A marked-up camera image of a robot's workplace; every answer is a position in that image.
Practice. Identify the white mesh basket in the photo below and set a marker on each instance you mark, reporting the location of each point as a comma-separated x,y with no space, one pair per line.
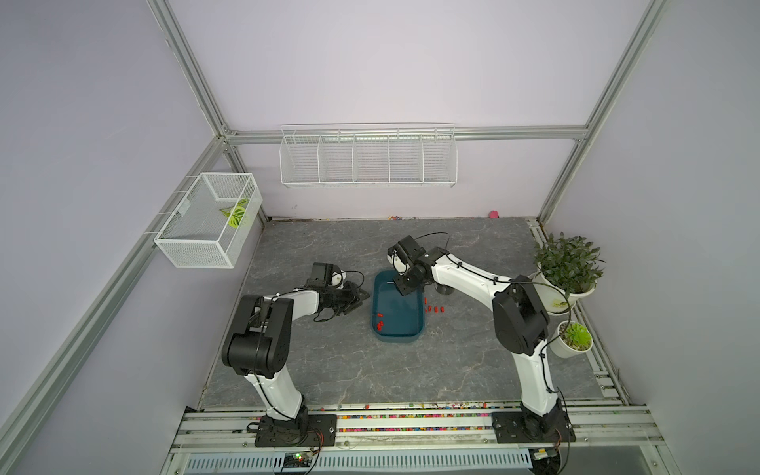
196,235

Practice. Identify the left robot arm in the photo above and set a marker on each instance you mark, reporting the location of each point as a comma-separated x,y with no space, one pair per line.
258,340

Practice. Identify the black cylindrical container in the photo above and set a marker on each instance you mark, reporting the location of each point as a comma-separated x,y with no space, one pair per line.
442,289

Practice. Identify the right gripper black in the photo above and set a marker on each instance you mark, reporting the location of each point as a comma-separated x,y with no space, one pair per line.
401,285

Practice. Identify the aluminium rail base frame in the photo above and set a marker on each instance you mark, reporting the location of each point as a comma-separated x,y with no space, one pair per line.
595,424

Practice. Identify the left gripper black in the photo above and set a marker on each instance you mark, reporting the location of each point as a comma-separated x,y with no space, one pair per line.
353,298

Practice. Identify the white wire wall shelf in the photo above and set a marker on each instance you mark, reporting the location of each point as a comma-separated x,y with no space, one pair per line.
368,155

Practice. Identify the white ventilation grille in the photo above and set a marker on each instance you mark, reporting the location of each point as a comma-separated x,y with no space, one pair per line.
340,461

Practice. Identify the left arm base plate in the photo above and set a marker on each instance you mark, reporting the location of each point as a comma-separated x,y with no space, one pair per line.
313,430

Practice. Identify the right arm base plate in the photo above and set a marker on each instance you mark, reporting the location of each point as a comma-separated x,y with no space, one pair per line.
520,427

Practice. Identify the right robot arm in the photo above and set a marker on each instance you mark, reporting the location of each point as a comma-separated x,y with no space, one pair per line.
520,323

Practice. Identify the large potted green plant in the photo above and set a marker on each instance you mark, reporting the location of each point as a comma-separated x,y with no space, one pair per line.
569,269

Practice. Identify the green item in basket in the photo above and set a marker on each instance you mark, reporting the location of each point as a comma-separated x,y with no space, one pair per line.
237,215

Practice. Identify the small potted succulent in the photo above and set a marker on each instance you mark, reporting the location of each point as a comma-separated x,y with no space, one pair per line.
571,339

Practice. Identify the teal plastic storage box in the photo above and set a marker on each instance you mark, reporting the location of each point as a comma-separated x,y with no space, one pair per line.
404,316

